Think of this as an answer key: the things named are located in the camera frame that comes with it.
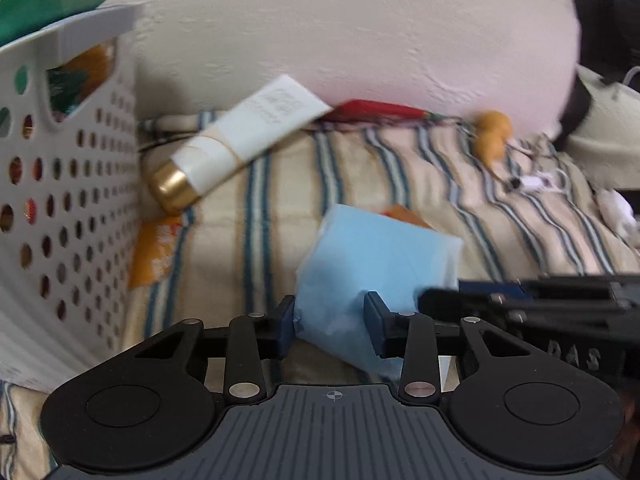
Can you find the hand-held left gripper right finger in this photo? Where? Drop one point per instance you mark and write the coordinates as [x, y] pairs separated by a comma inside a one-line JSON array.
[[375, 325]]

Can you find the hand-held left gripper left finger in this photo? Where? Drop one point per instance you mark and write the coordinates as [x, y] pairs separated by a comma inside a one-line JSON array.
[[286, 325]]

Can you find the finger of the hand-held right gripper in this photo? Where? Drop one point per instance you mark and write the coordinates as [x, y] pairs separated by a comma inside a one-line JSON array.
[[450, 300]]

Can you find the light blue tissue packet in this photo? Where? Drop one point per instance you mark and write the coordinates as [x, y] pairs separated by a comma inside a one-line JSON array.
[[375, 255]]

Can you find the red snack packet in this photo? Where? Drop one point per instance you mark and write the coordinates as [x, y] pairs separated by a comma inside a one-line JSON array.
[[370, 110]]

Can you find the white perforated plastic basket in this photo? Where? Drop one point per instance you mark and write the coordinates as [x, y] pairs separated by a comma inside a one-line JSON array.
[[75, 260]]

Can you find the small orange packet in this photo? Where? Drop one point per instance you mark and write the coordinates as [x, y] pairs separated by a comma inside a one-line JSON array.
[[405, 215]]

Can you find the white crumpled tissue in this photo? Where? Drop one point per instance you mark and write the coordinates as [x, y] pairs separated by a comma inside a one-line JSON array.
[[617, 210]]

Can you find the orange snack packet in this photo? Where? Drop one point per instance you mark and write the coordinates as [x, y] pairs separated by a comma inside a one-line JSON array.
[[155, 250]]

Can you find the striped beige blanket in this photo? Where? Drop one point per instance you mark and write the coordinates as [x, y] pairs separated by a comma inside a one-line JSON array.
[[350, 170]]

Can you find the orange round toy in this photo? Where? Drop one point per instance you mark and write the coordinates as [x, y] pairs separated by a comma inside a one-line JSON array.
[[492, 135]]

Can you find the cream bag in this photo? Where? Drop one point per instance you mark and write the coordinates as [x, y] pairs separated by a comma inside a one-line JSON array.
[[610, 125]]

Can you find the white tube with gold cap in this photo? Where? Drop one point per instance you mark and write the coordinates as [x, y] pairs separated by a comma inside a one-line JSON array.
[[240, 125]]

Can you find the dark jacket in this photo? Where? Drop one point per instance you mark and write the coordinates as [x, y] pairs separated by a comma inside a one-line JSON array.
[[610, 5]]

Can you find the orange packet in basket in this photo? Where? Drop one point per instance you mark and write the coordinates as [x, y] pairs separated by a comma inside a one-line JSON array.
[[92, 67]]

